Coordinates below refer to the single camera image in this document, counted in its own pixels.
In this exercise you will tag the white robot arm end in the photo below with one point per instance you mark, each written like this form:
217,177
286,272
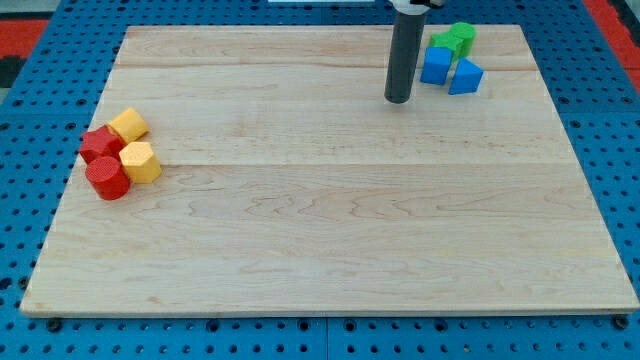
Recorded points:
417,7

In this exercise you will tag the yellow hexagon block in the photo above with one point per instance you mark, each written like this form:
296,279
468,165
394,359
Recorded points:
140,162

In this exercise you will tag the wooden board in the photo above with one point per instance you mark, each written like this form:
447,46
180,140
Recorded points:
291,187

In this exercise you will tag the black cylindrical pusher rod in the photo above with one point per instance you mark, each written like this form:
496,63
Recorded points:
404,51

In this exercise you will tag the blue cube block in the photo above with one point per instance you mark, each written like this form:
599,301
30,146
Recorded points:
436,65

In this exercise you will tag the blue triangle block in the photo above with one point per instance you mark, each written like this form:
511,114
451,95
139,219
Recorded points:
467,77

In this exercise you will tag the green star block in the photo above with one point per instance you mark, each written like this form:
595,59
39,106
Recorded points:
447,40

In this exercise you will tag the green cylinder block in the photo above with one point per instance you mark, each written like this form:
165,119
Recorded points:
466,33

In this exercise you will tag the red cylinder block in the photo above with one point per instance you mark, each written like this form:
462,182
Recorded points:
107,178

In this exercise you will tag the red star block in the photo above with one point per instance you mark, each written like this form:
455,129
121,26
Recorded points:
100,143

